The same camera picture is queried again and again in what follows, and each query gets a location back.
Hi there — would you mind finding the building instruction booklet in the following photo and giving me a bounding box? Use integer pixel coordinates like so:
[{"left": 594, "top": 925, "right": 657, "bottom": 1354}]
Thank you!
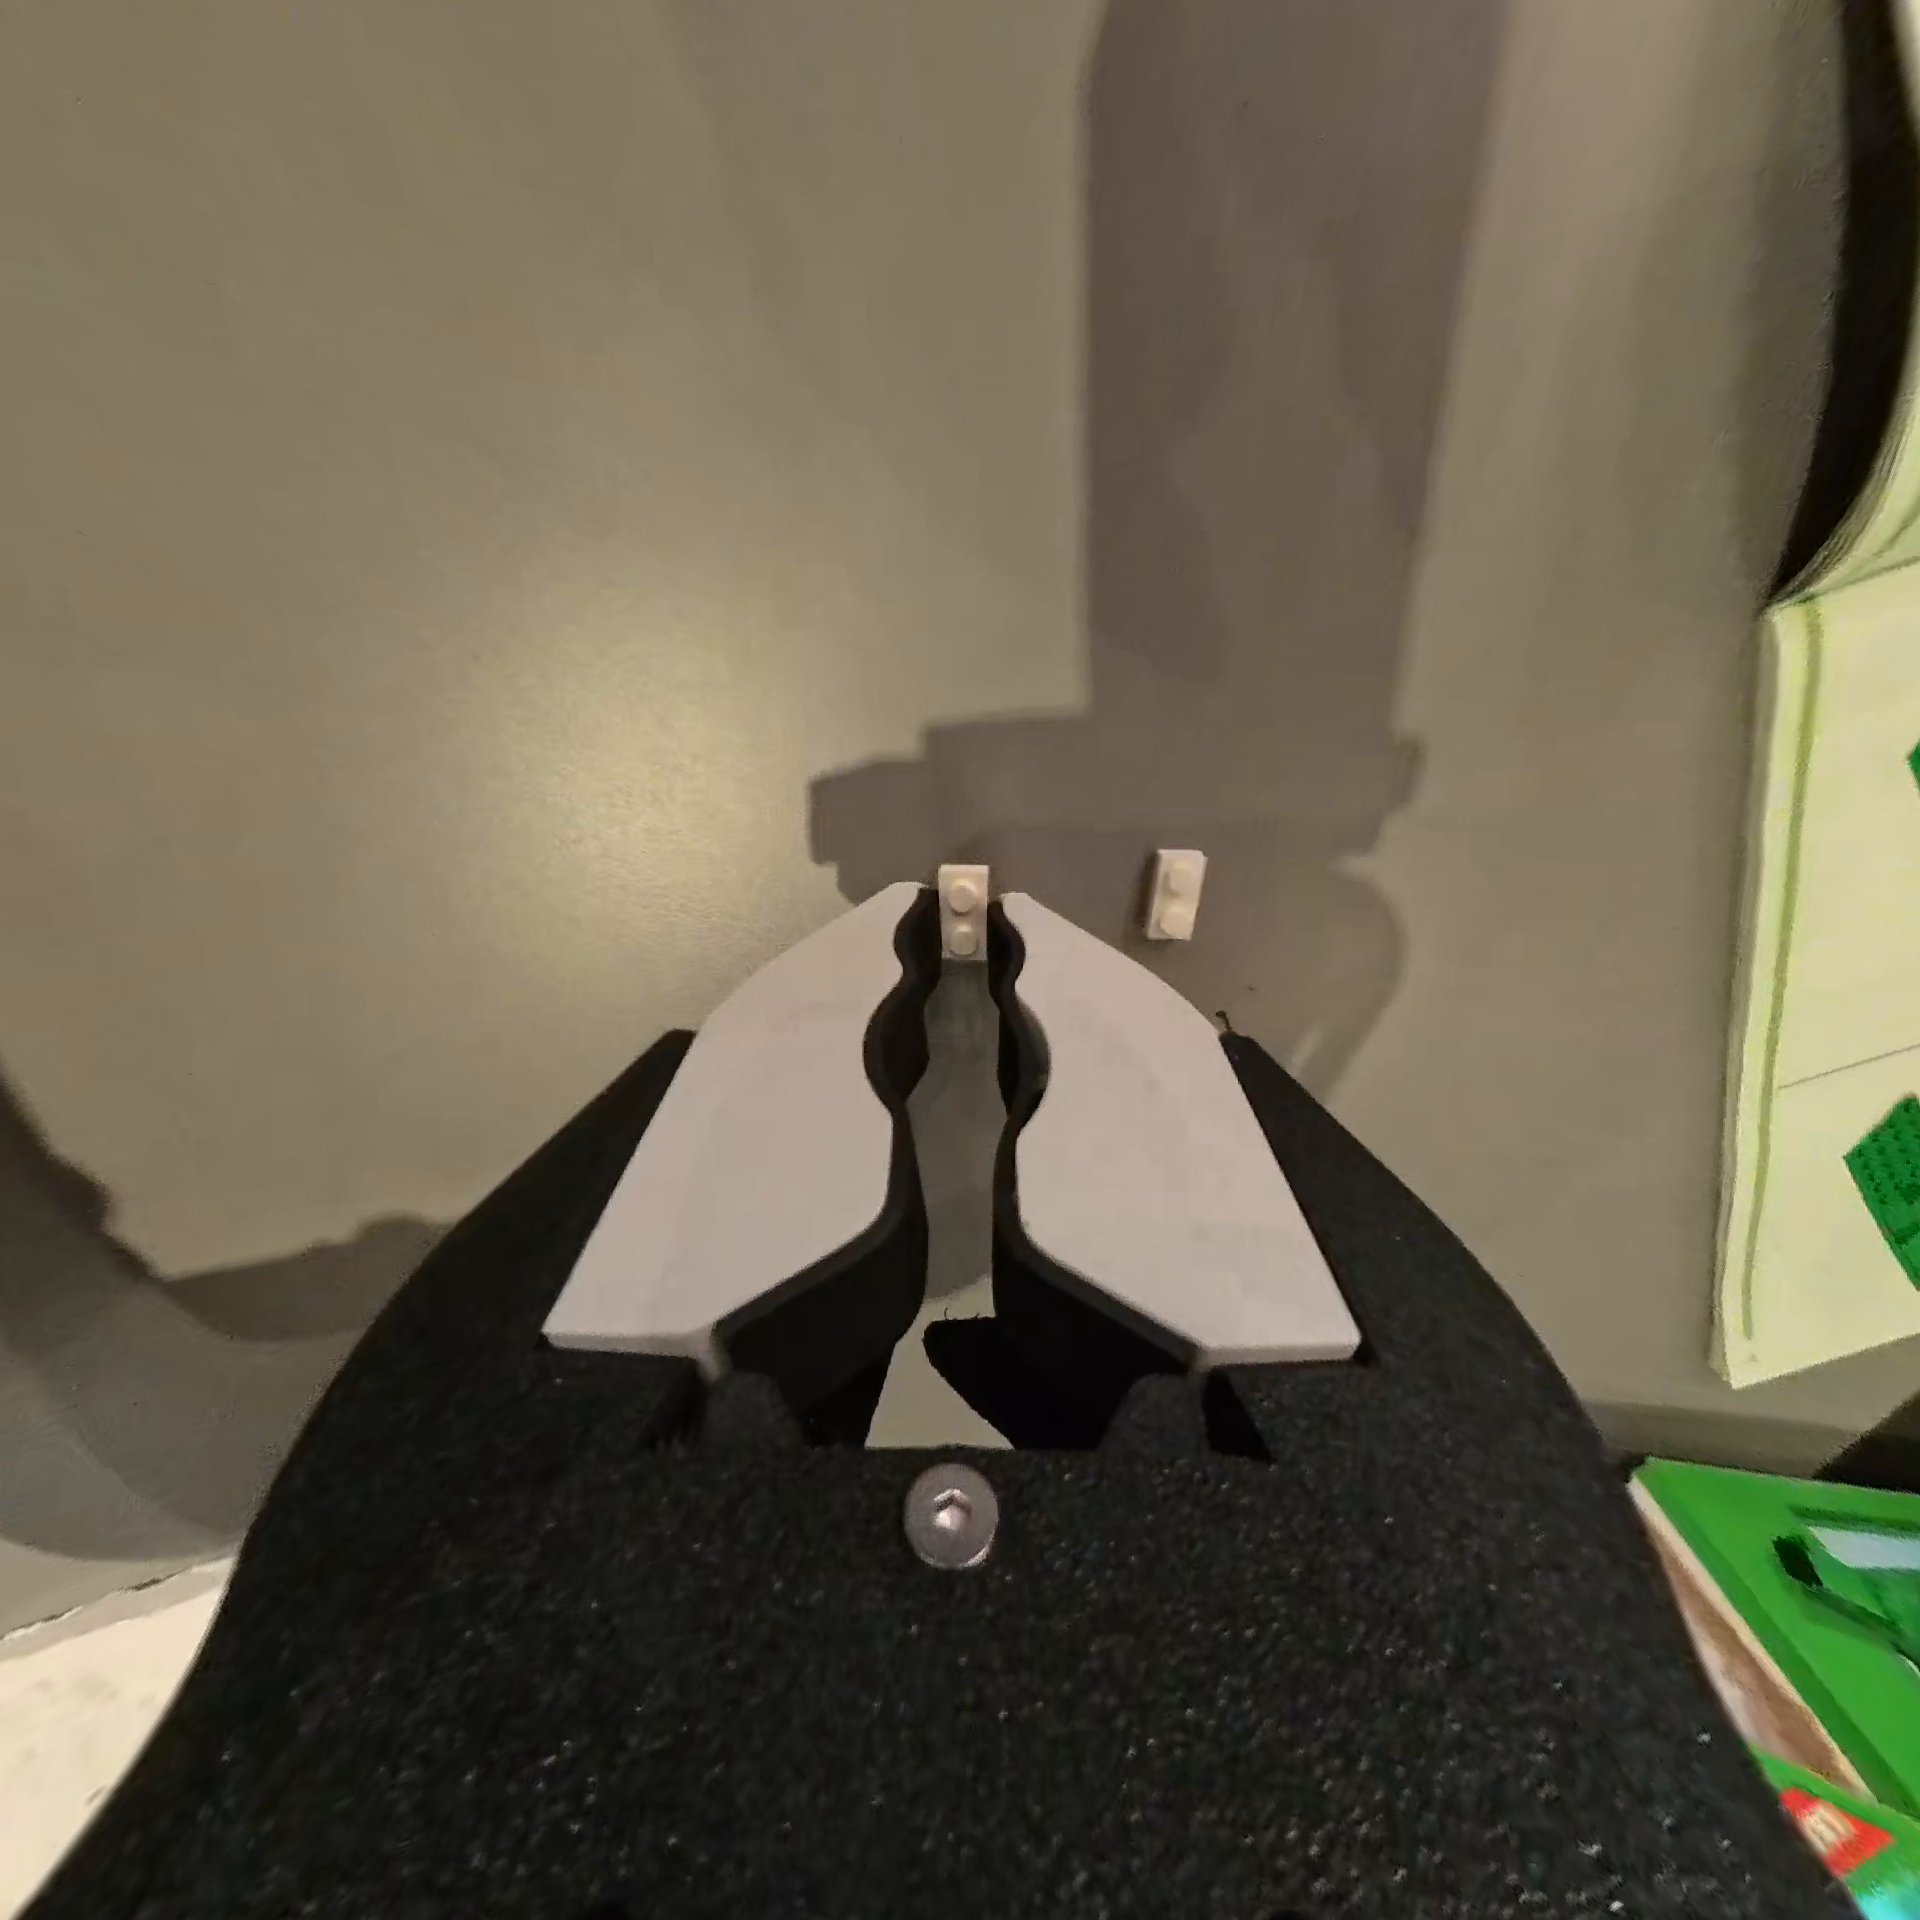
[{"left": 1711, "top": 437, "right": 1920, "bottom": 1389}]

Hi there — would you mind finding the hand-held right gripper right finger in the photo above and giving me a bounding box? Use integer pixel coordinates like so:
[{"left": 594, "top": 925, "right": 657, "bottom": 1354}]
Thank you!
[{"left": 922, "top": 895, "right": 1364, "bottom": 1458}]

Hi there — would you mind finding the green toy box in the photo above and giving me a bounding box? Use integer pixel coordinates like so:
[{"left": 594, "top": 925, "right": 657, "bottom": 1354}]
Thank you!
[{"left": 1627, "top": 1452, "right": 1920, "bottom": 1920}]

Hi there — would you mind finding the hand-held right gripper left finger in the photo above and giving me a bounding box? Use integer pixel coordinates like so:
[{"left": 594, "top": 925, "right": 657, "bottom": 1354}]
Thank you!
[{"left": 545, "top": 883, "right": 922, "bottom": 1435}]

